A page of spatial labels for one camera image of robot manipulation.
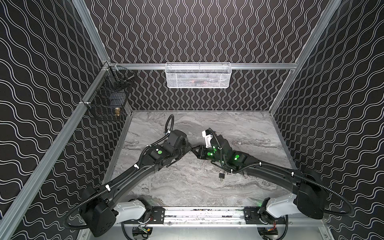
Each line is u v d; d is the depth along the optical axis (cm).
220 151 57
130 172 47
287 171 46
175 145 58
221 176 87
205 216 76
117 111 80
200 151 66
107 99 95
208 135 71
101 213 37
